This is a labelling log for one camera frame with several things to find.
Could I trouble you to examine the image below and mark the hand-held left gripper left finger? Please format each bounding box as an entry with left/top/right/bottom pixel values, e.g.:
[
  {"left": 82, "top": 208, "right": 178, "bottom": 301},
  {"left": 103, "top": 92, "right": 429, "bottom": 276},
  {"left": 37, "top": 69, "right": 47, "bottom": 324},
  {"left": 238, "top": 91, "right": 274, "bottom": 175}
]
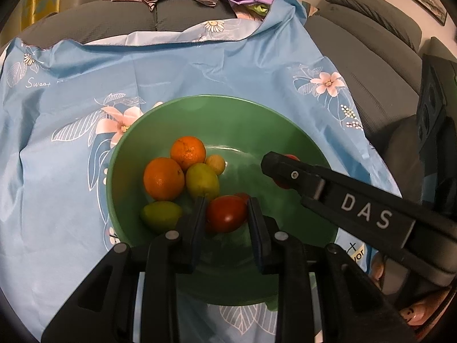
[{"left": 41, "top": 196, "right": 209, "bottom": 343}]

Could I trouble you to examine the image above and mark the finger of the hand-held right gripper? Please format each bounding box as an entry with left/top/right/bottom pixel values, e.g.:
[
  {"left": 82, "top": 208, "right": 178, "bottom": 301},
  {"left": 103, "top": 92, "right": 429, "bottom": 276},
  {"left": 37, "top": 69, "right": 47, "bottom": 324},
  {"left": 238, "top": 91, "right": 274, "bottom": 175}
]
[{"left": 260, "top": 152, "right": 327, "bottom": 204}]

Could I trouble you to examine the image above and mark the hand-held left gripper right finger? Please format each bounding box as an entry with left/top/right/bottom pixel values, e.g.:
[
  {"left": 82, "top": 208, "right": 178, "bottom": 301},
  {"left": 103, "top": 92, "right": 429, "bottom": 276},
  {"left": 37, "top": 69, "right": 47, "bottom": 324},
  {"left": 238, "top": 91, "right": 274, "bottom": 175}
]
[{"left": 247, "top": 197, "right": 416, "bottom": 343}]

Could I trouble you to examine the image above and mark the red cherry tomato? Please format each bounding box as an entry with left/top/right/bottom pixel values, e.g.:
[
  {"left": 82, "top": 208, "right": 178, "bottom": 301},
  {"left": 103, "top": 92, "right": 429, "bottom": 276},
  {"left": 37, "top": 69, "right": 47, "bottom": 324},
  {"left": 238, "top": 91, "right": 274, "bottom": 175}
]
[
  {"left": 273, "top": 154, "right": 300, "bottom": 189},
  {"left": 206, "top": 195, "right": 248, "bottom": 234}
]

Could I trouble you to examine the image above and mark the green tomato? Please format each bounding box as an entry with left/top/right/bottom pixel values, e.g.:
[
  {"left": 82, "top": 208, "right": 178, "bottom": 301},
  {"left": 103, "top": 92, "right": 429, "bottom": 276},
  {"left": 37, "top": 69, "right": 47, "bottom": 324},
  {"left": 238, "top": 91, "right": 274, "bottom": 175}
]
[{"left": 139, "top": 201, "right": 183, "bottom": 232}]

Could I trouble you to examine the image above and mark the yellow-green tomato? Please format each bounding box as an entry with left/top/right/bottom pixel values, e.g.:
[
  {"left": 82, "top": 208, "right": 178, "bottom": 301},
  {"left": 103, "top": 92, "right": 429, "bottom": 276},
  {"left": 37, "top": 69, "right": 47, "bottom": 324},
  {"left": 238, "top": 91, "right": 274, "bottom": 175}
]
[{"left": 186, "top": 163, "right": 220, "bottom": 201}]

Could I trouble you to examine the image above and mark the green bowl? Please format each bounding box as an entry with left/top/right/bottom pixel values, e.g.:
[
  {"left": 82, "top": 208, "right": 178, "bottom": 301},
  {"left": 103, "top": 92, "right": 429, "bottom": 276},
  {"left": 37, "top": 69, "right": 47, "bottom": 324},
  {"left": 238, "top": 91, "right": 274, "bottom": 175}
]
[{"left": 106, "top": 95, "right": 338, "bottom": 308}]

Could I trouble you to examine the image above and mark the small yellow tomato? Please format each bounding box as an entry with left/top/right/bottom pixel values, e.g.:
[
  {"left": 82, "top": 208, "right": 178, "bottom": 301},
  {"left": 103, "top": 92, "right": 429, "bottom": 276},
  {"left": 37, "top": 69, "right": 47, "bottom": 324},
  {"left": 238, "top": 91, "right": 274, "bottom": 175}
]
[{"left": 205, "top": 155, "right": 226, "bottom": 176}]

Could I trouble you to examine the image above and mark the person's right hand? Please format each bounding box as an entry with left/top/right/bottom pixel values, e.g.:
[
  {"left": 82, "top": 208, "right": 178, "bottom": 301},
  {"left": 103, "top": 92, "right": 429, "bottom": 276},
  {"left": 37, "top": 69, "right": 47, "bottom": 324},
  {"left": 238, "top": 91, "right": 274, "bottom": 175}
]
[{"left": 369, "top": 255, "right": 452, "bottom": 333}]

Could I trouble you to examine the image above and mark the orange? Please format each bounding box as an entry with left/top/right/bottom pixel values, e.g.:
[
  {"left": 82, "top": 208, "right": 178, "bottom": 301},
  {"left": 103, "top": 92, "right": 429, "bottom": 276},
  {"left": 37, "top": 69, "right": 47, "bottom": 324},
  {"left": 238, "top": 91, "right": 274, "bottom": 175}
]
[
  {"left": 143, "top": 157, "right": 185, "bottom": 201},
  {"left": 170, "top": 136, "right": 207, "bottom": 171}
]

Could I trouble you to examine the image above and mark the blue floral cloth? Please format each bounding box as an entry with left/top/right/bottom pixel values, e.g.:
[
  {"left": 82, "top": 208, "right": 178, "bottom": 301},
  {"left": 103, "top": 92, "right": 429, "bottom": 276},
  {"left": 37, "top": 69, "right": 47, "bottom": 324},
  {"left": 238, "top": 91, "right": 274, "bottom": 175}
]
[{"left": 0, "top": 0, "right": 404, "bottom": 343}]

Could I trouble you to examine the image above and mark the grey sofa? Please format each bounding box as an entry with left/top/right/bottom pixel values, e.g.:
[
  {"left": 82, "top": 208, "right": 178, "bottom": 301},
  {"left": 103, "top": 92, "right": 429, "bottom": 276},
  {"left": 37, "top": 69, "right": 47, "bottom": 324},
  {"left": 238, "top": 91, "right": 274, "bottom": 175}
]
[{"left": 0, "top": 0, "right": 440, "bottom": 201}]

